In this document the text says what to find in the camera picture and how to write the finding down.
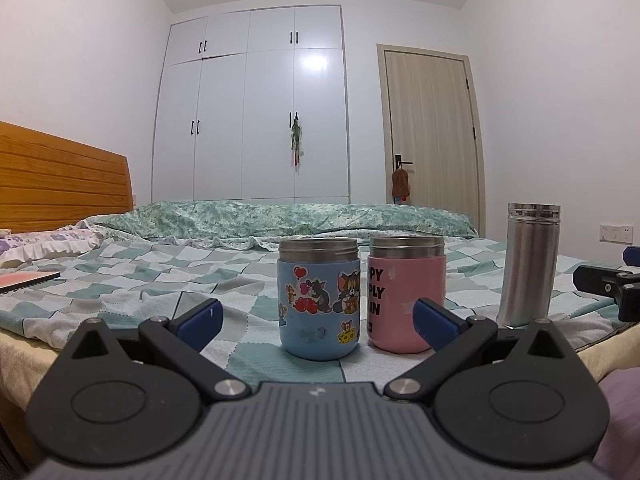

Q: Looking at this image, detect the red flat book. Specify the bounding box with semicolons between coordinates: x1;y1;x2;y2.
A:
0;271;62;295

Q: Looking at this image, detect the white wardrobe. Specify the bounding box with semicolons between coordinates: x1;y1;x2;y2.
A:
151;5;351;206

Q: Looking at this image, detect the blue cartoon cup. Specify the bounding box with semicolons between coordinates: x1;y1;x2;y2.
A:
277;238;362;361

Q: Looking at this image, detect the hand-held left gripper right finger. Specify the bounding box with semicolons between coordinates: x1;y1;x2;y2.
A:
384;298;582;403

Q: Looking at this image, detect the checkered bed sheet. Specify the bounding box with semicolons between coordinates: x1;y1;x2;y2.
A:
0;232;640;383

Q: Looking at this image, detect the brown hanging bag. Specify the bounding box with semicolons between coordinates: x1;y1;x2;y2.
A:
391;167;412;206

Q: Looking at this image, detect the light wooden door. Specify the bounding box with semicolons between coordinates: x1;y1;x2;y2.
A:
376;44;487;237

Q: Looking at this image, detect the purple floral pillow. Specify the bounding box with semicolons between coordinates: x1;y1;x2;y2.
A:
0;227;103;267

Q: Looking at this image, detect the tall stainless steel cup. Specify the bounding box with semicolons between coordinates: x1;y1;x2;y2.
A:
496;202;562;330

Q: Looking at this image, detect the green hanging ornament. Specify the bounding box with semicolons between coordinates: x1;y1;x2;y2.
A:
289;115;305;167

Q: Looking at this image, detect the green floral quilt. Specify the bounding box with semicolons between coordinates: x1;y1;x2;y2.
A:
95;200;478;252

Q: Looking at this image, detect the white wall socket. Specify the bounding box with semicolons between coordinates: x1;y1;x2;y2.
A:
600;224;634;244

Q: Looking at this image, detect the pink lettered cup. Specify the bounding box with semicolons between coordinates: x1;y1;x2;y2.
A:
366;236;447;354

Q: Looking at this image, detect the purple cloth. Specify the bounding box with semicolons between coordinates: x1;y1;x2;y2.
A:
595;369;640;480

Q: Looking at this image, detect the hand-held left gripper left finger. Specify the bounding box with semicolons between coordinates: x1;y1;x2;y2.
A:
59;298;252;403

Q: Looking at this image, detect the wooden bed headboard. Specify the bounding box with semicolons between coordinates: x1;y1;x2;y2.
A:
0;121;136;235

